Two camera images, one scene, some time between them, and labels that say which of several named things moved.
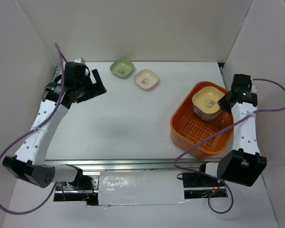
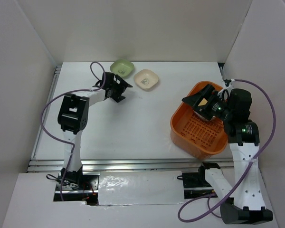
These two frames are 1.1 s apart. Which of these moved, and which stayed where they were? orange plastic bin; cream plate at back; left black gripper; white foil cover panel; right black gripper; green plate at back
Moved: left black gripper; right black gripper
Stayed: cream plate at back; white foil cover panel; orange plastic bin; green plate at back
